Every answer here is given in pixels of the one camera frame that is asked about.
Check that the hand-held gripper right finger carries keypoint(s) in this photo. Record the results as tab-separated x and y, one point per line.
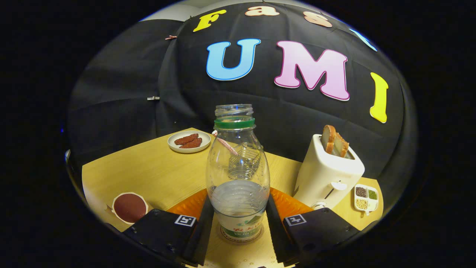
319	230

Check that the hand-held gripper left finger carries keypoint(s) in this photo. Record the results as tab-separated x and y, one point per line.
163	232

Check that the clear plastic juice bottle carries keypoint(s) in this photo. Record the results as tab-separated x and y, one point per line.
238	167

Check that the white toaster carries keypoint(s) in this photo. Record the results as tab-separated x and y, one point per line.
323	175

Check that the white divided seed dish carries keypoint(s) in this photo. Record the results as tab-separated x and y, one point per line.
366	199

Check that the wooden table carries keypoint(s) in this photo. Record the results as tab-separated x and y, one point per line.
148	167

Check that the small white round plate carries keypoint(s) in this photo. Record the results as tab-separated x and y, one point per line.
174	146

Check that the red-brown meat piece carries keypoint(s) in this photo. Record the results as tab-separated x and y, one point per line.
186	139
193	143

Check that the clear ribbed drinking glass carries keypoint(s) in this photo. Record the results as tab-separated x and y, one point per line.
243	160

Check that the red white striped straw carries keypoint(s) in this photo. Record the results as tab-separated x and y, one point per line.
227	146

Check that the silver metal cloth clip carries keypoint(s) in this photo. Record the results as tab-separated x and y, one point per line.
153	98

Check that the black backdrop cloth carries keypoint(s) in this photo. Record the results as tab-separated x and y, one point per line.
122	74

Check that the orange cloth clip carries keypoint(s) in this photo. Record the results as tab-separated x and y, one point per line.
171	37

